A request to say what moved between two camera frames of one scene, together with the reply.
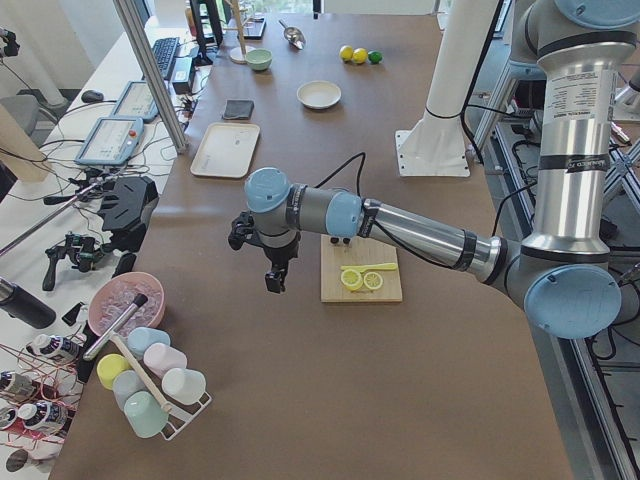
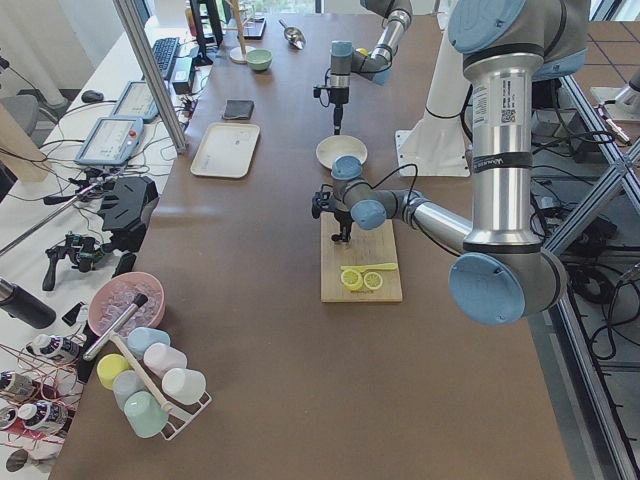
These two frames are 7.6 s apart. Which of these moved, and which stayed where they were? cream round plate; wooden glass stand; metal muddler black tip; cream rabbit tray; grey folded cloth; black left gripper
Moved: cream round plate; black left gripper
Stayed: wooden glass stand; grey folded cloth; metal muddler black tip; cream rabbit tray
